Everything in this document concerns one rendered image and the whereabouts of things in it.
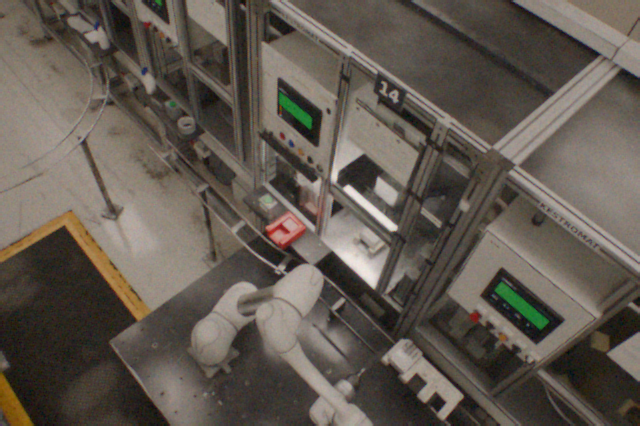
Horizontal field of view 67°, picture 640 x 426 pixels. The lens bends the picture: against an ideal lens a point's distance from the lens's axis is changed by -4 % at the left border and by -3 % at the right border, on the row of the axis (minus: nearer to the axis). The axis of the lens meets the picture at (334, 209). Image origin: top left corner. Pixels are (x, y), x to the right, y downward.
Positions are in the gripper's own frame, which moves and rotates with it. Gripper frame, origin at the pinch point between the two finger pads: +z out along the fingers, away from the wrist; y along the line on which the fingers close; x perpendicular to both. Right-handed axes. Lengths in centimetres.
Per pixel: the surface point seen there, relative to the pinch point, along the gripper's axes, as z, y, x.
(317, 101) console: 20, 88, 72
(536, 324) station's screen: 17, 72, -37
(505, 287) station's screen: 17, 77, -22
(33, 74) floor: -10, -88, 387
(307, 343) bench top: -14.6, -19.7, 30.8
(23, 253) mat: -96, -87, 219
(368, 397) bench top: -11.5, -19.7, -7.8
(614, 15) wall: 379, -3, 61
